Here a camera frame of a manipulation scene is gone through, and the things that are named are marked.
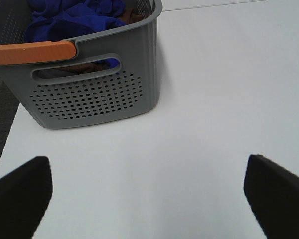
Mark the blue towel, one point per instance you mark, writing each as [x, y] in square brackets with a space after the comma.
[55, 20]

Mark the grey perforated plastic basket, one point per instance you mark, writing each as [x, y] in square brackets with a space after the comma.
[129, 89]

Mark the orange basket handle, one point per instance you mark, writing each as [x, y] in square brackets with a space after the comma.
[11, 54]

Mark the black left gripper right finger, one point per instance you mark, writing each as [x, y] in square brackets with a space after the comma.
[273, 195]

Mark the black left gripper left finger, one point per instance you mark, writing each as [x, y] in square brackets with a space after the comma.
[25, 194]

